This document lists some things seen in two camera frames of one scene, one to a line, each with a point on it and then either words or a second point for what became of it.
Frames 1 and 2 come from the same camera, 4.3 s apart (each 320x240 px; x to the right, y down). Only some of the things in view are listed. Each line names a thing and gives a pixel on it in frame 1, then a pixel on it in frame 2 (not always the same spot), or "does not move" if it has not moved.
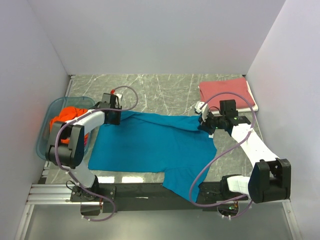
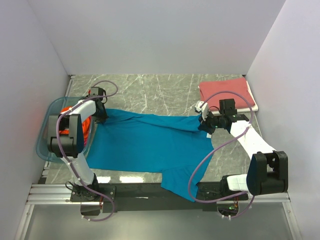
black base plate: (151, 197) does not move
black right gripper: (205, 126) does not move
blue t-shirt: (153, 142) does not move
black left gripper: (116, 120) → (102, 118)
